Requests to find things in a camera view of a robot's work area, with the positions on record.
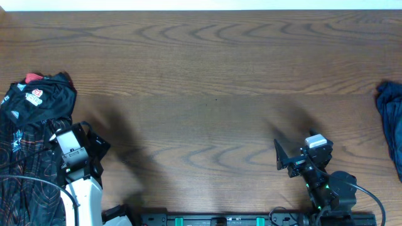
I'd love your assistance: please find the black mounting rail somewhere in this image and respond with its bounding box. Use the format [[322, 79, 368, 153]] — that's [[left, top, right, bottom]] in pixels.
[[138, 212, 377, 226]]

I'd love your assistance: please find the dark navy blue garment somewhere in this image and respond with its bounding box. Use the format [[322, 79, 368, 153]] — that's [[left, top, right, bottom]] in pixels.
[[376, 81, 401, 181]]

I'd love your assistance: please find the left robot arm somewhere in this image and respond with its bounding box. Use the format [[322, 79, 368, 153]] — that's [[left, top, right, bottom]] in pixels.
[[50, 121, 133, 226]]

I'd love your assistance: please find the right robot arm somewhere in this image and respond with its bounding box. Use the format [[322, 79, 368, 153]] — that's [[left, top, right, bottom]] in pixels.
[[274, 131, 357, 225]]

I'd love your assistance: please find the black orange-patterned jersey shirt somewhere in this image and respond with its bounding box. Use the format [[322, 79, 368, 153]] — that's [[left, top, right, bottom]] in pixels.
[[1, 72, 77, 225]]

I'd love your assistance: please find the red printed t-shirt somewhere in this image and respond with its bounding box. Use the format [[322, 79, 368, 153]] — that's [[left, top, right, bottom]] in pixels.
[[25, 73, 43, 84]]

